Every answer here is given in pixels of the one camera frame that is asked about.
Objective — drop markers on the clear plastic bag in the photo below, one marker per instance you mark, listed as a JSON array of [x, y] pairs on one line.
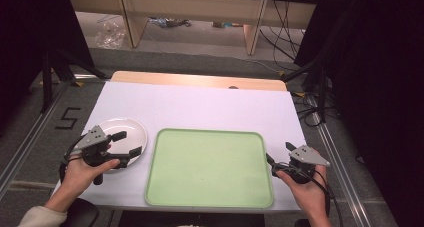
[[110, 35]]

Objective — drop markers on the metal floor rail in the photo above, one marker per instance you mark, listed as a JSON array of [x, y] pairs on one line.
[[23, 155], [343, 175]]

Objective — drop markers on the black stool seat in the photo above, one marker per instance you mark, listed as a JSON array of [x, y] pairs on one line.
[[83, 213]]

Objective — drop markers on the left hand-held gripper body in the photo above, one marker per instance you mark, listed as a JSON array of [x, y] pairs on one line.
[[90, 138]]

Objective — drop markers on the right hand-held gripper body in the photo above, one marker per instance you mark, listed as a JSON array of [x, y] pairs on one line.
[[308, 155]]

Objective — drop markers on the black metal stand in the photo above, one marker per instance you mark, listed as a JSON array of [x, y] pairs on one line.
[[46, 83], [321, 93]]

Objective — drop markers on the white table mat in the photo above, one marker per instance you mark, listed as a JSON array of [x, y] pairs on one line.
[[200, 107]]

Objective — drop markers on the green tray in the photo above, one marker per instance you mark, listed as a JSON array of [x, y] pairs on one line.
[[206, 167]]

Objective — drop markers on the person's left hand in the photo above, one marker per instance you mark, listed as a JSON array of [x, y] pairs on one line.
[[80, 177]]

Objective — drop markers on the beige wooden desk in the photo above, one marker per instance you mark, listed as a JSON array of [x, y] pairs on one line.
[[193, 3]]

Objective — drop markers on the black curtain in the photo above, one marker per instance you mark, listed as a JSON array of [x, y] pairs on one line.
[[33, 37], [376, 87]]

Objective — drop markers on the white plate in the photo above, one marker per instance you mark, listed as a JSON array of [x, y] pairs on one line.
[[130, 132]]

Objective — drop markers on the person's right hand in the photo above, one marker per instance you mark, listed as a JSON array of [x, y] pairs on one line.
[[308, 193]]

